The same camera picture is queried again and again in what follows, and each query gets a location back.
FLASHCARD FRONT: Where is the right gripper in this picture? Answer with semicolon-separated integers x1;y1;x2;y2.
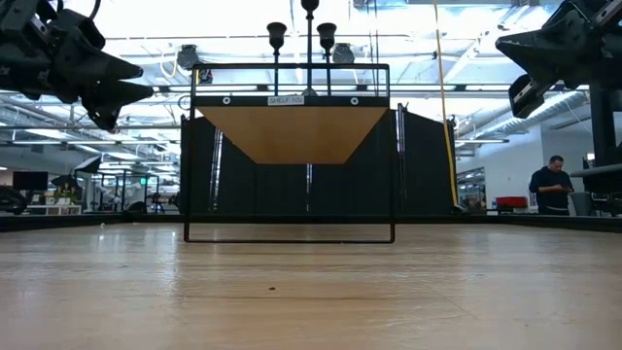
494;0;622;89

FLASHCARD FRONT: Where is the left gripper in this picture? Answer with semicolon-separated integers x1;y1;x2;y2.
0;8;156;118

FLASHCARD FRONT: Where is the black candlestick holder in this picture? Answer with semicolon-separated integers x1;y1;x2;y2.
265;20;290;97
316;21;338;97
299;0;321;97

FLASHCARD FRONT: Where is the grey ceiling unit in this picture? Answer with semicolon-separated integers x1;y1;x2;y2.
176;43;201;70
331;42;356;65

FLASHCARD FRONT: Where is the dark background monitor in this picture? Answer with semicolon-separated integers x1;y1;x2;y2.
12;170;50;193

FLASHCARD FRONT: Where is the grey desk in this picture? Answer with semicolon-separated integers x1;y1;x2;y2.
570;162;622;194

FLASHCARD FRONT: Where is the person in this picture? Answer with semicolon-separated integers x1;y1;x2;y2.
528;155;576;217

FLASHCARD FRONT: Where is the white low shelf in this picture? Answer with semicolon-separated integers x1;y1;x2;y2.
26;203;83;217

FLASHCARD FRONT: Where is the grey waste bin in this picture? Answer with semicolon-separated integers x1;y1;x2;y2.
567;191;593;217

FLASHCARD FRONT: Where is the red floor bin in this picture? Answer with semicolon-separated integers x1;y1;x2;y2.
495;195;530;214

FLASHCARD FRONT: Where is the black curtain partition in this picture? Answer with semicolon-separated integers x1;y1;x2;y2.
178;102;458;216

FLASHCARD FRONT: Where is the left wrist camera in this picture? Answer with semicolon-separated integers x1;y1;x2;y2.
89;102;123;133

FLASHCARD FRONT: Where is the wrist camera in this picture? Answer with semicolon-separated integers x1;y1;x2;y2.
506;72;546;121
89;102;123;133

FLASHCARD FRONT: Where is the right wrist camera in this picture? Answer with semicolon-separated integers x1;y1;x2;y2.
506;72;546;121

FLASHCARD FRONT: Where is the yellow hanging cable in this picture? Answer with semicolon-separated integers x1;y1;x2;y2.
431;0;468;215

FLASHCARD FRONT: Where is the black table frame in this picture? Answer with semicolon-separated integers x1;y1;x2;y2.
0;212;622;233

